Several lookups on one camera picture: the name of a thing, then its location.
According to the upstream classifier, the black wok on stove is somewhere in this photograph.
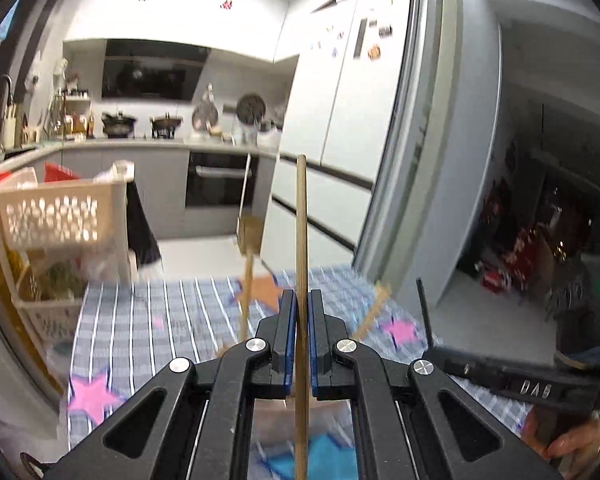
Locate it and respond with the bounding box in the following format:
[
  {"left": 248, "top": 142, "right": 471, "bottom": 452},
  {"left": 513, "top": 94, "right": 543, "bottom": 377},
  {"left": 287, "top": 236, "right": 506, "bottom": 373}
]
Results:
[{"left": 102, "top": 112, "right": 136, "bottom": 139}]

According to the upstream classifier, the grey checked star tablecloth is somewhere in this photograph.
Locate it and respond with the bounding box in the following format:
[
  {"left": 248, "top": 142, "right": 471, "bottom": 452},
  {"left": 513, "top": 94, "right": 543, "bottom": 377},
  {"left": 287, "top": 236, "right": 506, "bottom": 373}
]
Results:
[{"left": 66, "top": 264, "right": 527, "bottom": 480}]

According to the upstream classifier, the black pot on stove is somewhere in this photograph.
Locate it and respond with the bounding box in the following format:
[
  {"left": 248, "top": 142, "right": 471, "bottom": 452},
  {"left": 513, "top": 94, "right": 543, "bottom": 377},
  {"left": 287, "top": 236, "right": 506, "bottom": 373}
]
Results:
[{"left": 149, "top": 114, "right": 183, "bottom": 139}]

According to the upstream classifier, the white refrigerator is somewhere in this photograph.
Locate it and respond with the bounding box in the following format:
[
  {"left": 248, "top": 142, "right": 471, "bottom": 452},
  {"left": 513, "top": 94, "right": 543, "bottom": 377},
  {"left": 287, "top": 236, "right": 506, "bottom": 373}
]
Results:
[{"left": 261, "top": 0, "right": 411, "bottom": 271}]

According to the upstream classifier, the thin brown chopstick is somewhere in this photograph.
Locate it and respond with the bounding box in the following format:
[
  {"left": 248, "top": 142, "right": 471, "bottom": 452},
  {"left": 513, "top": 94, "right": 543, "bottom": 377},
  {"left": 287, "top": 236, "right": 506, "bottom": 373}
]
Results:
[{"left": 294, "top": 155, "right": 310, "bottom": 480}]

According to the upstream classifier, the beige plastic utensil holder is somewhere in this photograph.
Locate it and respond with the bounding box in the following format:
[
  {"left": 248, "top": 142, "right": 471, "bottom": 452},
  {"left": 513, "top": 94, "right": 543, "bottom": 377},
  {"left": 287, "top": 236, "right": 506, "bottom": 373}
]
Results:
[{"left": 252, "top": 388, "right": 349, "bottom": 445}]

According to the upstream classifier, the black handled clear spoon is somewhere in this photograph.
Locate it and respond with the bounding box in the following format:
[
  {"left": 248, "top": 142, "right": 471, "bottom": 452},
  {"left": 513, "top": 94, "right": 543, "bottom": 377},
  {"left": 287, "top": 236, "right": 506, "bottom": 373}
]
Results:
[{"left": 416, "top": 278, "right": 436, "bottom": 351}]

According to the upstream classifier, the black built-in oven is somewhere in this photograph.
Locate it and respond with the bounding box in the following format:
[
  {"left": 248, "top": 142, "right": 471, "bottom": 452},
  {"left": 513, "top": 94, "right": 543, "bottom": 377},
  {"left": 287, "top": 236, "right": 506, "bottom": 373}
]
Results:
[{"left": 185, "top": 152, "right": 259, "bottom": 208}]

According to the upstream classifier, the black range hood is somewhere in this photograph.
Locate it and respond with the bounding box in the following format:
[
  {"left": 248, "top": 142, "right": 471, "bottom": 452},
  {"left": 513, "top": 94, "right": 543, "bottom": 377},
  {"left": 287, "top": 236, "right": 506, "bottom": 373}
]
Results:
[{"left": 102, "top": 39, "right": 211, "bottom": 102}]

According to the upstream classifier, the beige flower storage rack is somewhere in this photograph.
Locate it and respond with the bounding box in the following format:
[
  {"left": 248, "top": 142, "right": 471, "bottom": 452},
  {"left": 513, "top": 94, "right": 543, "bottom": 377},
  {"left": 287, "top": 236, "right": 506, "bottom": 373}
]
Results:
[{"left": 0, "top": 160, "right": 136, "bottom": 344}]

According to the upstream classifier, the red plastic basket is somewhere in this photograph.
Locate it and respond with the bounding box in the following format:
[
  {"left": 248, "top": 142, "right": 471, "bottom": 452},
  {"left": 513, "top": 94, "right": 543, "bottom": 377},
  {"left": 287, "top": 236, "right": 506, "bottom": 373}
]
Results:
[{"left": 0, "top": 162, "right": 81, "bottom": 190}]

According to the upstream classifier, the person's hand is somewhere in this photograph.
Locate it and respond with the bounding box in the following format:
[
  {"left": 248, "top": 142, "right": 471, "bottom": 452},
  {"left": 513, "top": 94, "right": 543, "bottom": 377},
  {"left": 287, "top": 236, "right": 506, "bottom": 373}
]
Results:
[{"left": 520, "top": 408, "right": 600, "bottom": 477}]

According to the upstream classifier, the bamboo chopstick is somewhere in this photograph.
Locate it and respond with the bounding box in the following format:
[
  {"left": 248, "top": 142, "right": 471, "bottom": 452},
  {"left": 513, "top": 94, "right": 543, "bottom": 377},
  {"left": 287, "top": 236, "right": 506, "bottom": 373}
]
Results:
[
  {"left": 351, "top": 282, "right": 391, "bottom": 341},
  {"left": 239, "top": 247, "right": 254, "bottom": 341}
]

